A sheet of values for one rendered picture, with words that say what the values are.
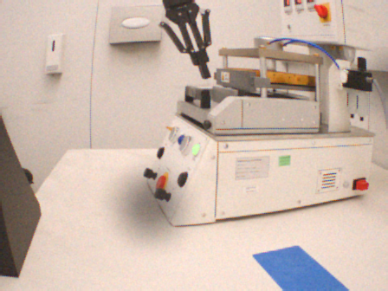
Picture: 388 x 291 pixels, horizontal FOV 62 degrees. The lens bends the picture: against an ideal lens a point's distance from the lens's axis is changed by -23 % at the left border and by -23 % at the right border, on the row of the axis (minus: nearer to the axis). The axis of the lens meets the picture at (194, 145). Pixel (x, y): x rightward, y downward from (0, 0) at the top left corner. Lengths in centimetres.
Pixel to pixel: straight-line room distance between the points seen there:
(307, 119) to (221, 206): 26
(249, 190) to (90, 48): 171
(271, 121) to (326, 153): 17
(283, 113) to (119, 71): 161
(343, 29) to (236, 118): 38
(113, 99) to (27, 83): 64
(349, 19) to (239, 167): 48
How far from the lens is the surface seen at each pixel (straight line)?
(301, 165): 87
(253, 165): 81
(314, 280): 61
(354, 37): 96
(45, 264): 65
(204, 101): 86
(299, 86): 92
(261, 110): 81
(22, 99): 248
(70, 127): 240
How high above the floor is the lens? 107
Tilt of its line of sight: 12 degrees down
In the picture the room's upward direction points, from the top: 1 degrees clockwise
